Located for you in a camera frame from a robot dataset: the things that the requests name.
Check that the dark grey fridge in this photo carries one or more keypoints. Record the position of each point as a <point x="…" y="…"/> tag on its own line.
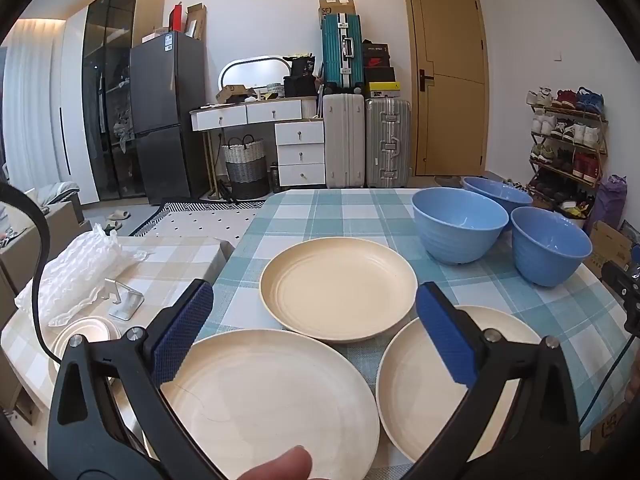
<point x="165" y="110"/>

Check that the wooden shoe rack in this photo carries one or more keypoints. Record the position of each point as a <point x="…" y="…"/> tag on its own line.
<point x="575" y="136"/>

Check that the beige slipper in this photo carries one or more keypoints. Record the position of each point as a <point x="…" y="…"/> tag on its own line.
<point x="120" y="214"/>

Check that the blue bowl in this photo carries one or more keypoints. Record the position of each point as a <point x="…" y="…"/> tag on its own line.
<point x="547" y="247"/>
<point x="495" y="194"/>
<point x="457" y="225"/>

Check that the dark glass cabinet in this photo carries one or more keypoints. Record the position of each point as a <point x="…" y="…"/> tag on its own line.
<point x="107" y="85"/>

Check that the side table with beige cloth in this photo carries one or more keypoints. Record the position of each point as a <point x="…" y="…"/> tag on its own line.
<point x="175" y="255"/>

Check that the purple bag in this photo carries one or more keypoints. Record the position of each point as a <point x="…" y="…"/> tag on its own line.
<point x="607" y="200"/>

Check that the black bag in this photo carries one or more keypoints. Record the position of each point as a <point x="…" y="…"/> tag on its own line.
<point x="300" y="77"/>

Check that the white suitcase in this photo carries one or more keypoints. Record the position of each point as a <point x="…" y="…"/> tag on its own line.
<point x="344" y="140"/>

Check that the brown doormat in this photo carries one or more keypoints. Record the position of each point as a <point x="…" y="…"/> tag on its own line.
<point x="450" y="181"/>

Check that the small cream plate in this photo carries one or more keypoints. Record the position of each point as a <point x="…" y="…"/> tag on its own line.
<point x="90" y="332"/>

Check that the white wardrobe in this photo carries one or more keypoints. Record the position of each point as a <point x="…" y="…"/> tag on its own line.
<point x="75" y="110"/>

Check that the teal suitcase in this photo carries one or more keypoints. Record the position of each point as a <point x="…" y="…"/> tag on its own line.
<point x="332" y="55"/>

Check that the tall cardboard box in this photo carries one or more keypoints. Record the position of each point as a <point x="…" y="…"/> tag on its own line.
<point x="196" y="22"/>

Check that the open cardboard box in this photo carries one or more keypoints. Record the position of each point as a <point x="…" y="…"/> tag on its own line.
<point x="234" y="94"/>

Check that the white drawer unit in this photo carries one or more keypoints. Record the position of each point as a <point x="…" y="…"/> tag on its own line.
<point x="300" y="155"/>

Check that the row of assorted shoes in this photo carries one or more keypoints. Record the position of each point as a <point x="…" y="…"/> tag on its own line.
<point x="580" y="132"/>

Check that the clear bubble wrap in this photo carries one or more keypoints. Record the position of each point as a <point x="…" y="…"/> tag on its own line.
<point x="80" y="275"/>

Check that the metal phone stand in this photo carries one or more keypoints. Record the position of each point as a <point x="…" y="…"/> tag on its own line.
<point x="127" y="305"/>

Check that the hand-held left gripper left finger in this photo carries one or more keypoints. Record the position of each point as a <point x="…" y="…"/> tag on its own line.
<point x="182" y="332"/>

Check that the oval mirror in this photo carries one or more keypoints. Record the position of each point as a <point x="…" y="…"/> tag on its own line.
<point x="255" y="72"/>

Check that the green plaid tablecloth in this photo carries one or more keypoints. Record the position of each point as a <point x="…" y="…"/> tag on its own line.
<point x="320" y="215"/>

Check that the printed cardboard box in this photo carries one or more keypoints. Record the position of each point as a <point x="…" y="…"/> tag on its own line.
<point x="336" y="7"/>

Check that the silver suitcase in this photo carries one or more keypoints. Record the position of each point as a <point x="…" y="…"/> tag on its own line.
<point x="387" y="140"/>

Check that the red box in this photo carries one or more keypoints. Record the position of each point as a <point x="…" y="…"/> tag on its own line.
<point x="176" y="19"/>

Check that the yellow and black shoe box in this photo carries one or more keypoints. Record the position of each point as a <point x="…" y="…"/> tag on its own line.
<point x="383" y="90"/>

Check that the person's left hand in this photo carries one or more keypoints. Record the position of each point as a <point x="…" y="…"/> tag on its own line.
<point x="277" y="465"/>

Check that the white box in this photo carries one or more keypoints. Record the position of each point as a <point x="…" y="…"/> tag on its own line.
<point x="154" y="36"/>

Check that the woven laundry basket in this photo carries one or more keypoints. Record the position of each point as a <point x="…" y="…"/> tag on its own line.
<point x="245" y="170"/>

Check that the wooden door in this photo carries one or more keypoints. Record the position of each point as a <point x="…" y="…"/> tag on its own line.
<point x="450" y="125"/>

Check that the white curtain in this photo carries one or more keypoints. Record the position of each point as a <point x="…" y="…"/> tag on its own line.
<point x="30" y="110"/>

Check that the white vanity desk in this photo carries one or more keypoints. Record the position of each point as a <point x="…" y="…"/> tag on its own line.
<point x="272" y="110"/>

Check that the brown cardboard box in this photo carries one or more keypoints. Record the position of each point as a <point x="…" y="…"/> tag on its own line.
<point x="612" y="425"/>
<point x="605" y="245"/>

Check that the black and white patterned rug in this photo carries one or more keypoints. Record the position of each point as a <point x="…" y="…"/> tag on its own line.
<point x="200" y="220"/>

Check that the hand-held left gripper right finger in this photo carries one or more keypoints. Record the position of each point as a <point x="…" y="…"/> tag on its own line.
<point x="445" y="340"/>

